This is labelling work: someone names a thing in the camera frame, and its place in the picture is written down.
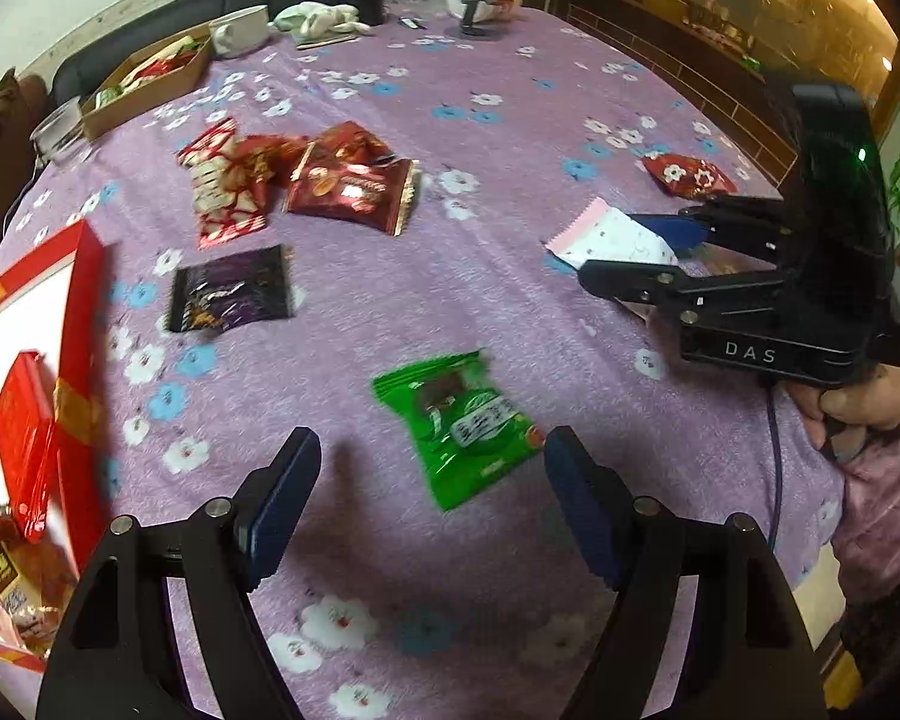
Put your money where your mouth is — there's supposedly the dark purple snack packet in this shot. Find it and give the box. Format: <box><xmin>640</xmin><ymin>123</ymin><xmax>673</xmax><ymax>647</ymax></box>
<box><xmin>166</xmin><ymin>244</ymin><xmax>295</xmax><ymax>336</ymax></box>

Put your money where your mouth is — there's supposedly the glossy red packet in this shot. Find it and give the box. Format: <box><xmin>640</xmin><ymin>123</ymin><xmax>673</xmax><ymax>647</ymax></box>
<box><xmin>0</xmin><ymin>350</ymin><xmax>59</xmax><ymax>543</ymax></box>

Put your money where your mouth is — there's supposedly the clear plastic cup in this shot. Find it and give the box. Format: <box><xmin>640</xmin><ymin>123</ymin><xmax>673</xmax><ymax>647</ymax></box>
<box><xmin>30</xmin><ymin>96</ymin><xmax>91</xmax><ymax>166</ymax></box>

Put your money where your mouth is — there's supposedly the white ceramic mug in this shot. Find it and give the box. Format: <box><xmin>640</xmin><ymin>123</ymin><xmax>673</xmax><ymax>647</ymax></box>
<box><xmin>208</xmin><ymin>4</ymin><xmax>272</xmax><ymax>59</ymax></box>

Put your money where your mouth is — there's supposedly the small red flowered packet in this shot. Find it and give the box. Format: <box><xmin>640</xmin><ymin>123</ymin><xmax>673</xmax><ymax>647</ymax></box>
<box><xmin>640</xmin><ymin>152</ymin><xmax>737</xmax><ymax>200</ymax></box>

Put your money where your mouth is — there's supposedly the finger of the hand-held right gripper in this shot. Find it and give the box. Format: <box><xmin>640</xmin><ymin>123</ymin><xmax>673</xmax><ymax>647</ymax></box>
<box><xmin>630</xmin><ymin>195</ymin><xmax>796</xmax><ymax>267</ymax></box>
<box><xmin>577</xmin><ymin>259</ymin><xmax>788</xmax><ymax>331</ymax></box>

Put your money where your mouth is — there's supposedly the brown armchair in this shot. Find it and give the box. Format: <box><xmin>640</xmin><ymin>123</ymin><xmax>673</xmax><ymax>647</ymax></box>
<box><xmin>0</xmin><ymin>67</ymin><xmax>50</xmax><ymax>256</ymax></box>

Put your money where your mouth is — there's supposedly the large red nut packet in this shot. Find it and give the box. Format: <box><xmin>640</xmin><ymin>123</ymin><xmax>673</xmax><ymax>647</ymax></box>
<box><xmin>283</xmin><ymin>157</ymin><xmax>421</xmax><ymax>238</ymax></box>

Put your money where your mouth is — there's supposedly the dark wooden cabinet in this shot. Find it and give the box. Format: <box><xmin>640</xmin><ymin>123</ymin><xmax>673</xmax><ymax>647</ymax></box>
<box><xmin>547</xmin><ymin>0</ymin><xmax>900</xmax><ymax>256</ymax></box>

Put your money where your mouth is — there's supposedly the red gift box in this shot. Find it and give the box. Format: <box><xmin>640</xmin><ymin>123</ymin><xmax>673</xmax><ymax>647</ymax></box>
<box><xmin>0</xmin><ymin>219</ymin><xmax>110</xmax><ymax>672</ymax></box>

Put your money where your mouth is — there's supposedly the person's right hand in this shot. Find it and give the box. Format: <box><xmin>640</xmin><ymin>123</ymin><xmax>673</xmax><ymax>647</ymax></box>
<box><xmin>787</xmin><ymin>364</ymin><xmax>900</xmax><ymax>466</ymax></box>

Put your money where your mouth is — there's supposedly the purple floral tablecloth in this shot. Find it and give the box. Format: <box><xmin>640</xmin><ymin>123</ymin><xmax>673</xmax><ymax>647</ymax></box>
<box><xmin>0</xmin><ymin>0</ymin><xmax>848</xmax><ymax>720</ymax></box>

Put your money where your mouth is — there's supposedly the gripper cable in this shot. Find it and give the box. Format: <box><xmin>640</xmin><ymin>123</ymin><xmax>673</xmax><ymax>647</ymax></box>
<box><xmin>765</xmin><ymin>382</ymin><xmax>788</xmax><ymax>548</ymax></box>

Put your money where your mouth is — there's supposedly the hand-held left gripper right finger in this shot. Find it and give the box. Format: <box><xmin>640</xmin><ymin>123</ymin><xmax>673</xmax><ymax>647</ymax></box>
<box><xmin>544</xmin><ymin>426</ymin><xmax>830</xmax><ymax>720</ymax></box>

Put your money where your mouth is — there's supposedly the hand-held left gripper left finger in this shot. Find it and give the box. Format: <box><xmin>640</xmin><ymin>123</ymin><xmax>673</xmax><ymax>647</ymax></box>
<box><xmin>36</xmin><ymin>426</ymin><xmax>323</xmax><ymax>720</ymax></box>

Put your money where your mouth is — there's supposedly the person's right forearm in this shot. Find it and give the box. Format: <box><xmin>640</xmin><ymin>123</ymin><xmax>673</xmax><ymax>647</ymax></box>
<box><xmin>829</xmin><ymin>390</ymin><xmax>900</xmax><ymax>608</ymax></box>

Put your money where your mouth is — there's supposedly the pile of small packets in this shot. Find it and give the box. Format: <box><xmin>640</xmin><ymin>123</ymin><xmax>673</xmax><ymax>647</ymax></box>
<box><xmin>94</xmin><ymin>34</ymin><xmax>203</xmax><ymax>102</ymax></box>

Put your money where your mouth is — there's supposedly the small black box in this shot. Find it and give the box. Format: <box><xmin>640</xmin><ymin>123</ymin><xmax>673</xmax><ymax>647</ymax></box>
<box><xmin>337</xmin><ymin>0</ymin><xmax>387</xmax><ymax>27</ymax></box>

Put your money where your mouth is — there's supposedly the plain red snack packet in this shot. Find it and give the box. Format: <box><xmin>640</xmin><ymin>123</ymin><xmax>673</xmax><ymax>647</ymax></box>
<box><xmin>236</xmin><ymin>133</ymin><xmax>310</xmax><ymax>188</ymax></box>

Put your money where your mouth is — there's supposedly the green snack packet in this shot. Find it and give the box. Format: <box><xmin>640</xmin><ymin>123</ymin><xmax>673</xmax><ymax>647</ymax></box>
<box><xmin>371</xmin><ymin>349</ymin><xmax>545</xmax><ymax>512</ymax></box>

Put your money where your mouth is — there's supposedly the cardboard box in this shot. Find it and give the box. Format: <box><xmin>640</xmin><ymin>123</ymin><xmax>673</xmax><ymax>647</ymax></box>
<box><xmin>81</xmin><ymin>24</ymin><xmax>215</xmax><ymax>142</ymax></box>

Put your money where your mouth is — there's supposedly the red white patterned snack packet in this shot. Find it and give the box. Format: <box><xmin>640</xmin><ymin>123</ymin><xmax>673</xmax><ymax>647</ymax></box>
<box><xmin>195</xmin><ymin>165</ymin><xmax>269</xmax><ymax>250</ymax></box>
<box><xmin>176</xmin><ymin>118</ymin><xmax>242</xmax><ymax>215</ymax></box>

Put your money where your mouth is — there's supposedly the pink white snack packet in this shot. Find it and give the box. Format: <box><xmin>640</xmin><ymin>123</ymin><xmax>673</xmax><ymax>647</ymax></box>
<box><xmin>544</xmin><ymin>196</ymin><xmax>680</xmax><ymax>271</ymax></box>

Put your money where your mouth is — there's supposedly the brown snack packet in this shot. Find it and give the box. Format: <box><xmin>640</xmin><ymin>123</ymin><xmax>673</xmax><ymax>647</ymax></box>
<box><xmin>0</xmin><ymin>504</ymin><xmax>76</xmax><ymax>657</ymax></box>

